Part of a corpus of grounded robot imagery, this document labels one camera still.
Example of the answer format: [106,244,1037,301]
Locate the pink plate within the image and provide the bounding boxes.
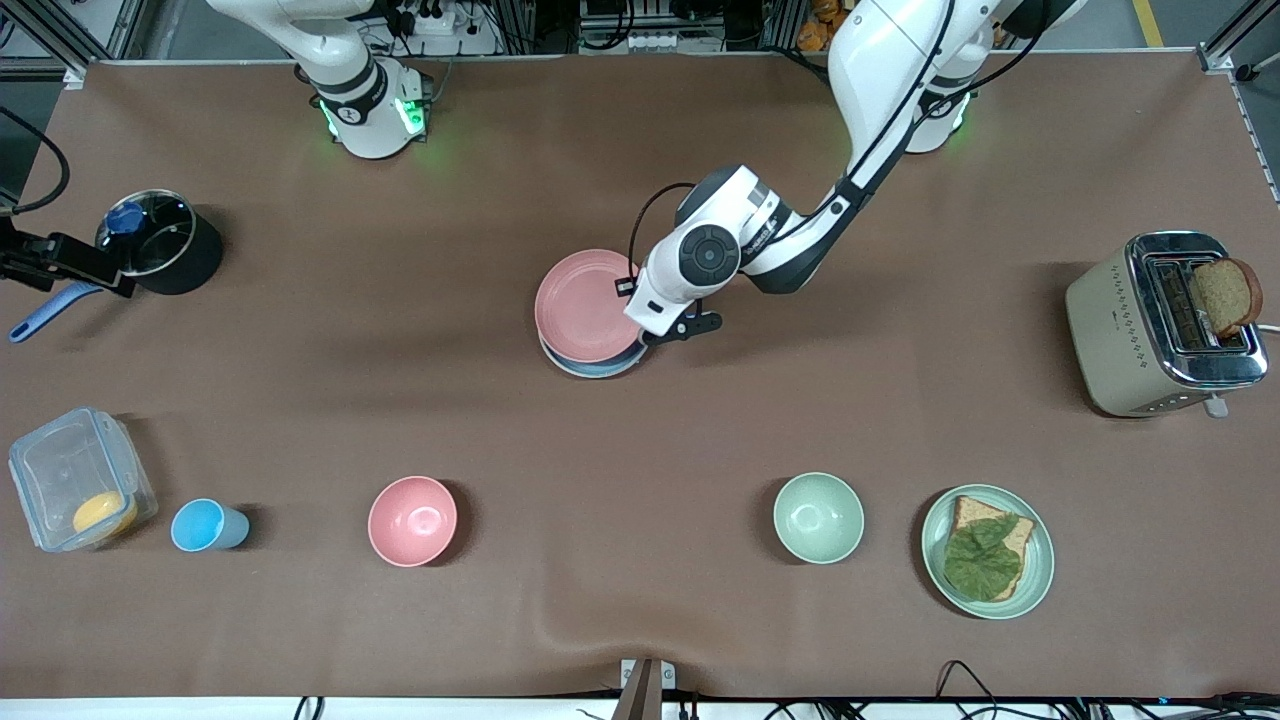
[533,248,646,365]

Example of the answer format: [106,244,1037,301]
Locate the clear plastic container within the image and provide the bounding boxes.
[8,406,159,554]

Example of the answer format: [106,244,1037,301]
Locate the brown bread slice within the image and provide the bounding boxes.
[945,495,1037,603]

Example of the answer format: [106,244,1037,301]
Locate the pink bowl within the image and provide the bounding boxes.
[367,475,459,569]

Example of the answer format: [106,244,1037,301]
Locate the blue plate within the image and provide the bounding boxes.
[540,335,649,380]

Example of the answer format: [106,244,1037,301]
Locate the aluminium frame profile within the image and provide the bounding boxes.
[25,0,151,89]
[1198,0,1280,76]

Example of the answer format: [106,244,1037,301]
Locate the metal table bracket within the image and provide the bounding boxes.
[619,657,677,720]

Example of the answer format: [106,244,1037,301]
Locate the beige chrome toaster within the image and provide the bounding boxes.
[1064,231,1271,419]

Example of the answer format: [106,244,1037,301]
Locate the yellow round food piece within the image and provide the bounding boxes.
[72,490,139,541]

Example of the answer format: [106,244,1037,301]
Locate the black looped cable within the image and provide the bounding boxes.
[935,660,1001,720]

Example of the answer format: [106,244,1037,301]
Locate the black pot blue handle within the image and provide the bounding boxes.
[9,188,225,345]

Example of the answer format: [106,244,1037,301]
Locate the blue cup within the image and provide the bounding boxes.
[170,498,251,553]

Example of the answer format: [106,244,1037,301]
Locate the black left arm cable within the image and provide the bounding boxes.
[628,0,1051,286]

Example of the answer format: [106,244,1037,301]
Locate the glass lid blue knob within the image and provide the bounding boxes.
[95,189,196,278]

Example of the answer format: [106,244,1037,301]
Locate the green lettuce leaf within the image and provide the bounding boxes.
[943,514,1025,603]

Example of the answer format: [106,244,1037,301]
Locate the green plate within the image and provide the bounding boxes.
[921,484,1056,621]

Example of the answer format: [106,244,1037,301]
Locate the brown table cloth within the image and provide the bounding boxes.
[0,55,1280,701]

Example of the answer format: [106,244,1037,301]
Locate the orange packaged snacks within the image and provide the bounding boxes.
[797,0,851,53]

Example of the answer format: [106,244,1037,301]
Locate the dark toast slice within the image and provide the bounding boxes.
[1188,257,1265,339]

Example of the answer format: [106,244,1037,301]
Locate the green bowl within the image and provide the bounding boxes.
[772,471,866,566]

